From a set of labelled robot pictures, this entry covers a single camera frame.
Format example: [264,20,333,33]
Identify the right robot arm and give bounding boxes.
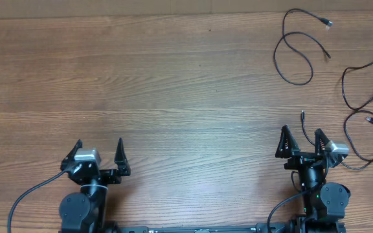
[267,125,350,233]

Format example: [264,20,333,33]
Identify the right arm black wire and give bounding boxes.
[266,155,332,233]

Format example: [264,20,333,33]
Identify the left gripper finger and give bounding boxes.
[114,138,131,176]
[60,139,82,170]

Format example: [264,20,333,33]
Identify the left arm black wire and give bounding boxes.
[6,170,67,233]

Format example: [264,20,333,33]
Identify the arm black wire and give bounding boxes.
[266,155,332,233]
[6,170,67,233]

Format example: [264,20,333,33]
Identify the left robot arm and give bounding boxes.
[59,139,131,233]

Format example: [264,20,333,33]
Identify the black USB-C cable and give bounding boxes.
[341,48,373,111]

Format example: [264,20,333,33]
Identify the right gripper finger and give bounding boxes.
[275,125,300,159]
[315,128,330,154]

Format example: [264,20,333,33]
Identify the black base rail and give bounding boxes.
[60,222,346,233]

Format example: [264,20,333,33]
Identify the black USB-A cable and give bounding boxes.
[273,8,334,87]

